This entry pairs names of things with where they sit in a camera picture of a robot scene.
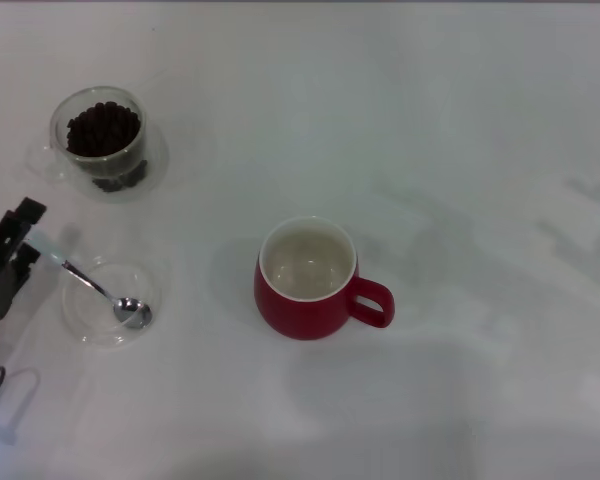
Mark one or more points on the clear glass bowl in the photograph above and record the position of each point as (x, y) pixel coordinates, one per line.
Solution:
(89, 322)

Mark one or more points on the red mug with white inside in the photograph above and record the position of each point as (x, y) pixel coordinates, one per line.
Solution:
(291, 316)

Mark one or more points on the dark roasted coffee beans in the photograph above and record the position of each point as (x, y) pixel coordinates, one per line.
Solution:
(102, 129)

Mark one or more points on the clear double-wall glass cup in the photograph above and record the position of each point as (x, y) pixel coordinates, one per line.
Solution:
(154, 159)

